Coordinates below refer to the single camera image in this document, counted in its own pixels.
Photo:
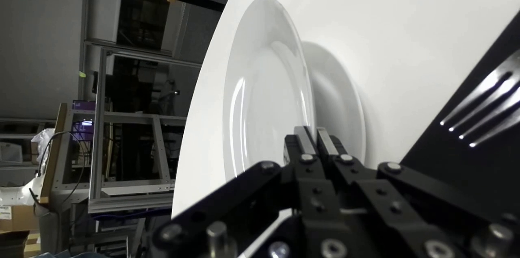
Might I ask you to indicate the aluminium profile frame rack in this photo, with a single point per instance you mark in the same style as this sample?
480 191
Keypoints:
99 128

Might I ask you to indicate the black placemat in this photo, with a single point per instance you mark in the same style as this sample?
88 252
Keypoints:
455 160

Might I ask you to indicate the white plastic bag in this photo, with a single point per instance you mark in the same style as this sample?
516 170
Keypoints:
40 144

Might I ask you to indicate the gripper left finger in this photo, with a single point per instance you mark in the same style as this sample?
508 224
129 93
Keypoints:
227 205

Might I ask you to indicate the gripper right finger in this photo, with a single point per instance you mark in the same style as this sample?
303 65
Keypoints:
426 197

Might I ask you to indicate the white ceramic plate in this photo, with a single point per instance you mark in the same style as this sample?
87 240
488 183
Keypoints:
264 95

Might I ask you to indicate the silver metal fork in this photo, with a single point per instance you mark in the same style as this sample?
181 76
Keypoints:
487 99

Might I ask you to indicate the cardboard box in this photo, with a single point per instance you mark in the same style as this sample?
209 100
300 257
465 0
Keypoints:
16 225

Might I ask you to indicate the purple lit screen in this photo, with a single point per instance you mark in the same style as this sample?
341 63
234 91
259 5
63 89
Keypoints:
83 126

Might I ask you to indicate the wooden board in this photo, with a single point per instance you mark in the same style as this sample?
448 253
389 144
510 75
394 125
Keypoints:
55 152

